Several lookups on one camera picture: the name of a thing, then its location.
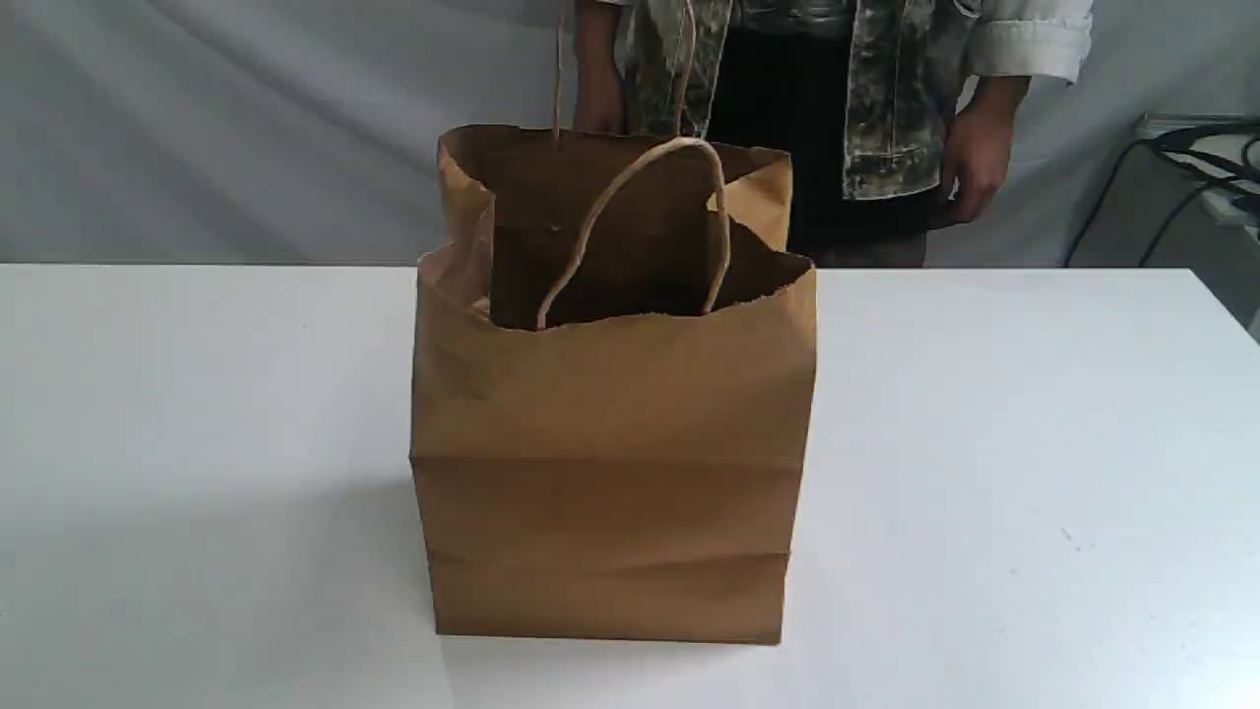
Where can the person's right hand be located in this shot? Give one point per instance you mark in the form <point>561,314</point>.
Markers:
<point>600,103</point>

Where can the person's left hand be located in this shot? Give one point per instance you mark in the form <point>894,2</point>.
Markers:
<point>976,162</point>

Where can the brown paper bag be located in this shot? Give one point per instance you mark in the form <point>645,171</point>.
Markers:
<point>613,375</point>

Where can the person in patterned shirt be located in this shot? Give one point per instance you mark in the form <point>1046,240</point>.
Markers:
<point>860,94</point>

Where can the white backdrop cloth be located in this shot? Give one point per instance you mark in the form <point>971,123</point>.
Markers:
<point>305,131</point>

